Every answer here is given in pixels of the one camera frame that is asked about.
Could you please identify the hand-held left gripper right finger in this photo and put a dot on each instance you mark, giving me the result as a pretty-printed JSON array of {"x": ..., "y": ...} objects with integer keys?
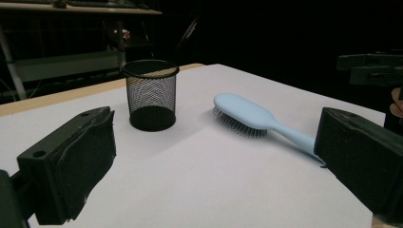
[{"x": 364, "y": 158}]

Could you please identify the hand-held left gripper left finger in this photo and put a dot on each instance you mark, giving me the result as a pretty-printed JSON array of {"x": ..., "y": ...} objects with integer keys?
[{"x": 72, "y": 164}]

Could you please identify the black mesh pen cup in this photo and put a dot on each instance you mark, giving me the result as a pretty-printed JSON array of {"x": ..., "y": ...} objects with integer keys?
[{"x": 152, "y": 120}]

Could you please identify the light blue hairbrush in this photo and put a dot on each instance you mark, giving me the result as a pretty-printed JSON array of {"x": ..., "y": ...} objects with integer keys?
[{"x": 250, "y": 112}]

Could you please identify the white desk with wooden top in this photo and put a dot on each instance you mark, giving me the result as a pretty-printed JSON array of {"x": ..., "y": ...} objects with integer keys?
[{"x": 69, "y": 65}]

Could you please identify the white table sheet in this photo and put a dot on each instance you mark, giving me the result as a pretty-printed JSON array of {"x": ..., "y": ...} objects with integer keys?
[{"x": 190, "y": 177}]

